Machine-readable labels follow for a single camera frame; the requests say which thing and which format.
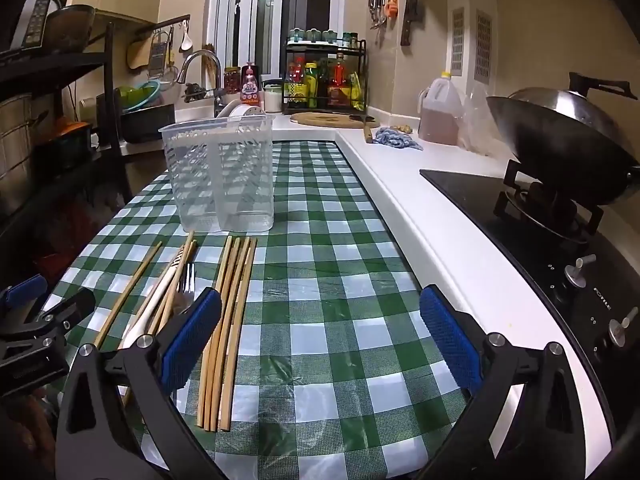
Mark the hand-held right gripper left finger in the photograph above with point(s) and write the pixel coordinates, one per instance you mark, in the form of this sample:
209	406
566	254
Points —
192	340

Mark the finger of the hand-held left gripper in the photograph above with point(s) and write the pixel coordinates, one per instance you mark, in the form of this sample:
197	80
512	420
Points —
65	307
25	287

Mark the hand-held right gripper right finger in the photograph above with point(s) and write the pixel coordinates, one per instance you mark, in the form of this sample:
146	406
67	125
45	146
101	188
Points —
450	340

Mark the white patterned chopstick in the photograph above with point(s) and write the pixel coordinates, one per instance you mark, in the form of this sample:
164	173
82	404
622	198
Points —
157	300

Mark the clear plastic utensil holder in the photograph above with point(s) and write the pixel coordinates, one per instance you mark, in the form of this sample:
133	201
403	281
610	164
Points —
200	185

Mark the red plastic bag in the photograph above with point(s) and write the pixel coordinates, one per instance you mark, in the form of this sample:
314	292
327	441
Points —
55	260

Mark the black glass gas hob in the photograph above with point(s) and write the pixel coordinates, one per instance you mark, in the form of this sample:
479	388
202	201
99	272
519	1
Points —
525	260

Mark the green white checked tablecloth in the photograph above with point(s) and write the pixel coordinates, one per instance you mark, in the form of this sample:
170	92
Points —
325	310

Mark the steel stove knob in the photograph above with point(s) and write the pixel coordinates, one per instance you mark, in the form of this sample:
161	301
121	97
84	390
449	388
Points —
575	272
617	332

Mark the large steel stockpot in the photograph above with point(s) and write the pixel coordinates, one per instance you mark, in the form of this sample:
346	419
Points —
15	130

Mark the black pot orange lid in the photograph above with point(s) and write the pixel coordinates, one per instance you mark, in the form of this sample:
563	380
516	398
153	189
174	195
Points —
70	132

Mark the black pan support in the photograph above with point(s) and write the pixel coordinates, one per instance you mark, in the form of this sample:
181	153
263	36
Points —
515	180

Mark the black canister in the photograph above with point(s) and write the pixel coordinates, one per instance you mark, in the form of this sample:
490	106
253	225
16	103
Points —
107	115

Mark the black cooking pot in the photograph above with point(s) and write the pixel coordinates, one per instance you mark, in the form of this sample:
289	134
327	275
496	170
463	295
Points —
147	125

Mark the blue rag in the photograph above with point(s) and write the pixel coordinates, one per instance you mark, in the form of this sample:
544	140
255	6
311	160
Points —
395	137

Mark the ginger piece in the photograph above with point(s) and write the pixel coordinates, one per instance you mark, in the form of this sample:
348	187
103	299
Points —
401	128

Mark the green plastic bowl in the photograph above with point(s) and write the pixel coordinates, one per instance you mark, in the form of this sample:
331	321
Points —
127	96

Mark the black wok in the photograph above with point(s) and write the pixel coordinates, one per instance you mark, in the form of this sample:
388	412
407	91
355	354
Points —
560	150

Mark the plastic oil jug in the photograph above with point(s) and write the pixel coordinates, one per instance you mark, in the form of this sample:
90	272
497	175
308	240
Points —
440	120

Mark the clear plastic bag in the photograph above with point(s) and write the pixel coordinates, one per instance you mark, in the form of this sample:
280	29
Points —
480	120

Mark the black shelf rack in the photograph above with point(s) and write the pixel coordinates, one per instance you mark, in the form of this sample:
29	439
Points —
50	62

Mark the teal plastic basin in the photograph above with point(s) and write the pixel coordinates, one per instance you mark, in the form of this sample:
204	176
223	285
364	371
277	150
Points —
152	92

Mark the white plate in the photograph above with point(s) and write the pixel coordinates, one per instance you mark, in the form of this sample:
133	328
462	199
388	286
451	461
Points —
227	109

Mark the white perforated colander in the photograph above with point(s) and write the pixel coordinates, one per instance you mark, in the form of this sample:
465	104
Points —
252	110

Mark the dark scrub pad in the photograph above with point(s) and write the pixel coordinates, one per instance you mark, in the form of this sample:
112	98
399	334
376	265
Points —
192	92

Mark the white jar black lid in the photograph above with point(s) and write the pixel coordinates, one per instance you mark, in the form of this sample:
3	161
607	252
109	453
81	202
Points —
273	100

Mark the round wooden board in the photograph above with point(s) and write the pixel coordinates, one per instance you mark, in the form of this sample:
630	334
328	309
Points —
325	119

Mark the hanging wooden board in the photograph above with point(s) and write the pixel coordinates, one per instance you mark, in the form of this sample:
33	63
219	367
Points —
137	55

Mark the pink detergent bottle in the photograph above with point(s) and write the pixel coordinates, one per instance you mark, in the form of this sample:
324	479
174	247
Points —
250	87

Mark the red jar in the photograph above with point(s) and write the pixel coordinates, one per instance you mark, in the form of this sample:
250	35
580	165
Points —
231	80

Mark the yellow seasoning packet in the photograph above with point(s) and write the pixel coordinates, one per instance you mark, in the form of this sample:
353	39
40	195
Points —
357	92

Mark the brown wooden bowl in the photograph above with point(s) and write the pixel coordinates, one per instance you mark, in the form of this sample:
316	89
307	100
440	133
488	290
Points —
70	25

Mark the metal grater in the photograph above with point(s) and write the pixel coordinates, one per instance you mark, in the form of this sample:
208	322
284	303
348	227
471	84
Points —
159	55

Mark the bamboo stick bundle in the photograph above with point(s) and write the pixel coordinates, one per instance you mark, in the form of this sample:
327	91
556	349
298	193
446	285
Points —
206	67

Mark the red capped sauce bottle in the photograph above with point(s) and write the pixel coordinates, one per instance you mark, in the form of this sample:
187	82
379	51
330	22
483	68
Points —
296	85

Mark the black spice rack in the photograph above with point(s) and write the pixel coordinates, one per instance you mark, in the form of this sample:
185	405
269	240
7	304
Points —
286	80

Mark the black control panel appliance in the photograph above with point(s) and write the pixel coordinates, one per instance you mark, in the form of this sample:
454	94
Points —
37	10

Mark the green yellow bottle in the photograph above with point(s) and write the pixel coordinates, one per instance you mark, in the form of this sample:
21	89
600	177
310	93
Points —
311	87

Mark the red orange oil bottle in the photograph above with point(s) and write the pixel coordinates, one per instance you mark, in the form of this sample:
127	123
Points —
340	82

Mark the steel faucet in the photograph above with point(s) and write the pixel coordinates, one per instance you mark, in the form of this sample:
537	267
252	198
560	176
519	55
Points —
200	55

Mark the dark sauce bottle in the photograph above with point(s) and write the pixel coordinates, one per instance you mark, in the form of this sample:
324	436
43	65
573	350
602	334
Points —
323	82

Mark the white hanging spoon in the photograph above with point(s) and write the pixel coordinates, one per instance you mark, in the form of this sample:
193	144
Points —
186	40

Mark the teal lidded spice jar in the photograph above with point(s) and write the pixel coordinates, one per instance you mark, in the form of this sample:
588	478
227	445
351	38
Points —
297	35
313	35
329	36

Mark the metal kitchen shears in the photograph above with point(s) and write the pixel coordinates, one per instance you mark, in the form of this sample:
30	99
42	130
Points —
375	5

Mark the sliding window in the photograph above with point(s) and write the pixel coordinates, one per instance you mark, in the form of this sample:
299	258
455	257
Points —
310	10

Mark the white wall vent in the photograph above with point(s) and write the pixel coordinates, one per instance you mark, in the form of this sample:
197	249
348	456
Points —
482	45
457	40

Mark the black hanging rail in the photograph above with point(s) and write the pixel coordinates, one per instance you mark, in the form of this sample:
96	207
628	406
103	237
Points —
165	22

